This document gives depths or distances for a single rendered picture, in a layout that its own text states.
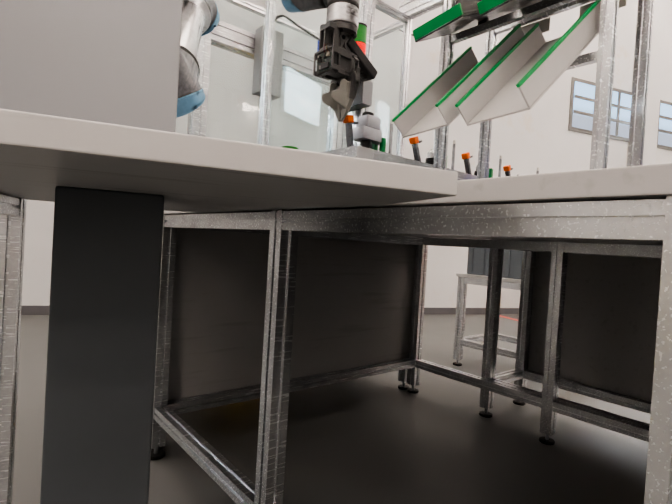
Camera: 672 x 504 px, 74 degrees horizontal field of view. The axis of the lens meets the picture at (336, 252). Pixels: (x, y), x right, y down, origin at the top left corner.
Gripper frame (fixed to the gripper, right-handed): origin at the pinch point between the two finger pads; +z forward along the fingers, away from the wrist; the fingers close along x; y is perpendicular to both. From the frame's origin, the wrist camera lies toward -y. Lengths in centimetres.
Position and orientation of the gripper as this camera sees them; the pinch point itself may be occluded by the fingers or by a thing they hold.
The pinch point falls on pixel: (343, 116)
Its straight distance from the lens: 111.7
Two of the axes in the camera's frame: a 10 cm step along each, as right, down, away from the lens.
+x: 6.4, 0.5, -7.7
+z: -0.6, 10.0, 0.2
